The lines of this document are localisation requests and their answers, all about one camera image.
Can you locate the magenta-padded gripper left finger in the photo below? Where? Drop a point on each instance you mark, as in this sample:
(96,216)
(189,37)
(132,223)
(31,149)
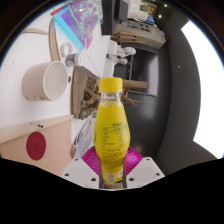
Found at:
(81,171)

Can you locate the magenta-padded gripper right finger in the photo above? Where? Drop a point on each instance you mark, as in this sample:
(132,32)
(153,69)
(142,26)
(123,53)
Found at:
(145,171)

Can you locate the yellow drink bottle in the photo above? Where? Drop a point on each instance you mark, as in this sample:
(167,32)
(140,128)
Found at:
(111,133)

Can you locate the crumpled newspaper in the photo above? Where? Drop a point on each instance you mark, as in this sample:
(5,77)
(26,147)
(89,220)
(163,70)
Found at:
(85,136)

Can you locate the tan wooden drawing board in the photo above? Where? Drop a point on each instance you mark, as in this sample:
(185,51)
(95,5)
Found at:
(56,143)

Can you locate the flat round red coaster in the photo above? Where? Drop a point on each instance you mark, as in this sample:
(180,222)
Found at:
(36,146)

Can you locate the cream ceramic mug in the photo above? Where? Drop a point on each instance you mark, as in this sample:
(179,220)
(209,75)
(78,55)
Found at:
(36,81)

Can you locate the long ceiling light strip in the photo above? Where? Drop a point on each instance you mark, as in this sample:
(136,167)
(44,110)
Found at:
(208,93)

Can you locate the white chair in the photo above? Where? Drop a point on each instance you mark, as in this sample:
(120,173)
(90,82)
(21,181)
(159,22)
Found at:
(109,68)

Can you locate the small jar with white lid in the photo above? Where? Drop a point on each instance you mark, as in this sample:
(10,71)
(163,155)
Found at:
(74,60)

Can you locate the white plaster bust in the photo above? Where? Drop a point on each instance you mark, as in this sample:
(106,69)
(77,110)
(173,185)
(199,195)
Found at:
(128,51)
(121,61)

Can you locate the white tape roll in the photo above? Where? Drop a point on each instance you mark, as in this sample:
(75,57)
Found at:
(62,48)

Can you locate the plain wooden strip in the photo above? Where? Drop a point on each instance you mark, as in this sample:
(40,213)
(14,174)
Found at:
(53,40)
(35,31)

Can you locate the purple colourful painting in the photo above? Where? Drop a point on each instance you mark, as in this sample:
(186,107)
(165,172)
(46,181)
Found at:
(80,20)

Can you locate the black flat box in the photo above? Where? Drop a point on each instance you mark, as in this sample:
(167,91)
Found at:
(107,16)

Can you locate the black wall screen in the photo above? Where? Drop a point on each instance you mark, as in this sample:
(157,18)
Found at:
(145,75)

